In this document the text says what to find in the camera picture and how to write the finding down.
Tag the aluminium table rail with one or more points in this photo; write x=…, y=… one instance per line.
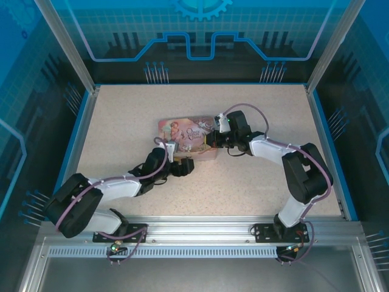
x=200, y=226

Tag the aluminium frame post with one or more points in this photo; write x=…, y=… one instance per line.
x=331, y=45
x=68, y=45

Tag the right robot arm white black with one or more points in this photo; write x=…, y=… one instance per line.
x=304, y=176

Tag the pink illustrated book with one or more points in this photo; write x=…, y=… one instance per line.
x=179, y=134

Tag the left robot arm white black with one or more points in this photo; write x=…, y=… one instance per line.
x=121, y=187

